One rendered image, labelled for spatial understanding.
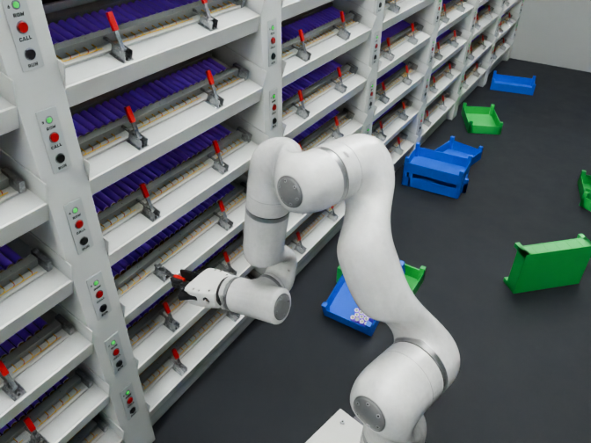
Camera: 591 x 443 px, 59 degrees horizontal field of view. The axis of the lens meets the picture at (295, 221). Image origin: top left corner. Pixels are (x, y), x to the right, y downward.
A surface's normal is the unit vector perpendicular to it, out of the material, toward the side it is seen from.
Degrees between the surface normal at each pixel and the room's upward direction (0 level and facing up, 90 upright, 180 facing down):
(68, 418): 18
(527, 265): 90
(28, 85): 90
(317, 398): 0
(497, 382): 0
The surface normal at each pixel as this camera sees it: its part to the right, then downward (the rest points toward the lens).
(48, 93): 0.84, 0.32
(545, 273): 0.21, 0.57
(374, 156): 0.62, -0.17
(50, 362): 0.26, -0.68
